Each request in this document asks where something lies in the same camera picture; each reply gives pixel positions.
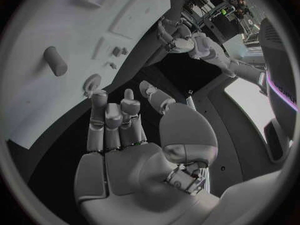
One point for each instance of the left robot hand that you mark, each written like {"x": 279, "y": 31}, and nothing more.
{"x": 180, "y": 39}

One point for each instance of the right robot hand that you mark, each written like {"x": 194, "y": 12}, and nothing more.
{"x": 131, "y": 176}

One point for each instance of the grey cylinder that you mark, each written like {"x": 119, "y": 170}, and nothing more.
{"x": 55, "y": 61}

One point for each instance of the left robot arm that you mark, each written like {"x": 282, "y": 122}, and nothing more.
{"x": 218, "y": 56}

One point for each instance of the white task board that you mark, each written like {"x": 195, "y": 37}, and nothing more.
{"x": 77, "y": 22}

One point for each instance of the workshop desk with equipment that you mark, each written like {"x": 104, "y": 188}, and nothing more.
{"x": 222, "y": 13}

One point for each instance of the small grey peg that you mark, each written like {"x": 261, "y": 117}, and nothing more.
{"x": 124, "y": 51}
{"x": 113, "y": 65}
{"x": 116, "y": 51}

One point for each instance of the grey gear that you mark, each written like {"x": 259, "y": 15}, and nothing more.
{"x": 92, "y": 82}

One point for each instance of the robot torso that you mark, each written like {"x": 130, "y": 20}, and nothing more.
{"x": 277, "y": 60}

